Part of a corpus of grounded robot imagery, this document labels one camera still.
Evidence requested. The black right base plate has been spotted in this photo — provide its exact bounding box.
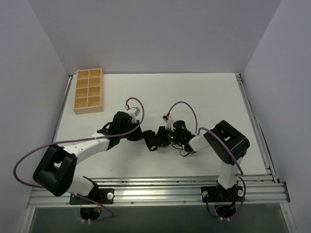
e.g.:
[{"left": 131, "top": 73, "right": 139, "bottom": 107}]
[{"left": 201, "top": 185, "right": 245, "bottom": 203}]

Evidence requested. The wooden compartment tray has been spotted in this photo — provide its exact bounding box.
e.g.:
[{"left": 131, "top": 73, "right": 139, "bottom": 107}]
[{"left": 73, "top": 68, "right": 104, "bottom": 115}]

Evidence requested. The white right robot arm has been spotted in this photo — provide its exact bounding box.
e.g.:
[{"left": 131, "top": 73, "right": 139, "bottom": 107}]
[{"left": 152, "top": 120, "right": 250, "bottom": 200}]

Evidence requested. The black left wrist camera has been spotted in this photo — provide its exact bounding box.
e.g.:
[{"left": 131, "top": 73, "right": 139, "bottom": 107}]
[{"left": 111, "top": 107, "right": 140, "bottom": 130}]

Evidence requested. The black underwear with beige waistband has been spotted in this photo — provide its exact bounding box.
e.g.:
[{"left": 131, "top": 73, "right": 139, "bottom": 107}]
[{"left": 143, "top": 130, "right": 160, "bottom": 151}]

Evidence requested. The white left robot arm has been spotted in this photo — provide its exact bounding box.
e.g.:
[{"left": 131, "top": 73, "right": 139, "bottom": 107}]
[{"left": 33, "top": 120, "right": 141, "bottom": 203}]

